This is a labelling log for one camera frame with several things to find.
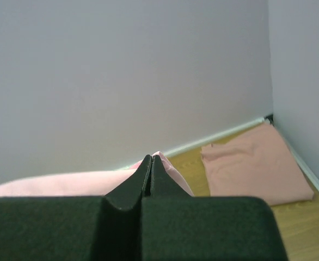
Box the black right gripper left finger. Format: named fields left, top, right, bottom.
left=0, top=156, right=151, bottom=260

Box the light pink t-shirt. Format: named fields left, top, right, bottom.
left=0, top=151, right=195, bottom=201

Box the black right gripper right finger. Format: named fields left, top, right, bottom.
left=142, top=156, right=288, bottom=260

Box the aluminium table edge rail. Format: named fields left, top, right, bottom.
left=115, top=114, right=319, bottom=212

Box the folded dusty pink t-shirt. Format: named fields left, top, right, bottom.
left=200, top=125, right=315, bottom=207

